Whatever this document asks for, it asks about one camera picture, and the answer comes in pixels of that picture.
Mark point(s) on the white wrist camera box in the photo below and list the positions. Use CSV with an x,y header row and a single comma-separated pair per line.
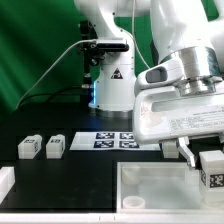
x,y
164,74

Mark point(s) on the white front rail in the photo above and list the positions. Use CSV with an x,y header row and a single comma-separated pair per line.
x,y
109,219

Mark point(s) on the black camera on stand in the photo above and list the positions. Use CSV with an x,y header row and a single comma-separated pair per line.
x,y
107,65

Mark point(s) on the left white obstacle block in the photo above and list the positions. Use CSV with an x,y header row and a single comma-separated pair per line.
x,y
7,180

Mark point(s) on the white marker sheet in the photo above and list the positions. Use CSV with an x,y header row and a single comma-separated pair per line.
x,y
106,140

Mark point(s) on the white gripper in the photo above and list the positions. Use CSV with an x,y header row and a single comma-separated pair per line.
x,y
162,115

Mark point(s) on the white square tabletop part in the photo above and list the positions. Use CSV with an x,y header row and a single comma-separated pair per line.
x,y
164,187

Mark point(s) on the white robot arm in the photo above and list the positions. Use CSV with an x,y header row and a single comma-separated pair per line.
x,y
179,29

